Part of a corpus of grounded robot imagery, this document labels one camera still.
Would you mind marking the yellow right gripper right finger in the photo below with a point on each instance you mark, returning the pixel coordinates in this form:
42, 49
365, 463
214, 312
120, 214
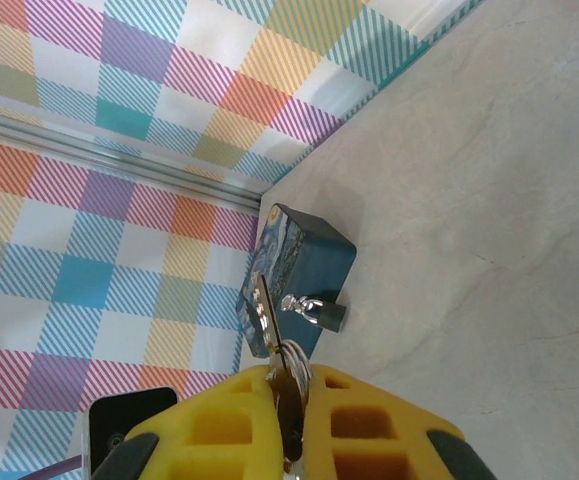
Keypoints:
384, 435

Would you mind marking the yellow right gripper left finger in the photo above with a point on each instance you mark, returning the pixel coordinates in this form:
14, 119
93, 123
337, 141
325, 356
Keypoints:
219, 430

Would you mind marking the brown-headed metal key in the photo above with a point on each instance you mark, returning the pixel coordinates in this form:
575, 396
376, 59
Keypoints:
289, 400

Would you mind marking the blue starry night printed box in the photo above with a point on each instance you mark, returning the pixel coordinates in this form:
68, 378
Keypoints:
314, 250

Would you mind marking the colourful plaid cloth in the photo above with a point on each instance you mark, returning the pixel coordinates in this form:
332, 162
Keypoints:
119, 280

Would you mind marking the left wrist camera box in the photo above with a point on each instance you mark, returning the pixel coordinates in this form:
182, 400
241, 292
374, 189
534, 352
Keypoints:
124, 415

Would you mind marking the aluminium rail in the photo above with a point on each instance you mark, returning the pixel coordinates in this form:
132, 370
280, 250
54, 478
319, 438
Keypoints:
119, 152

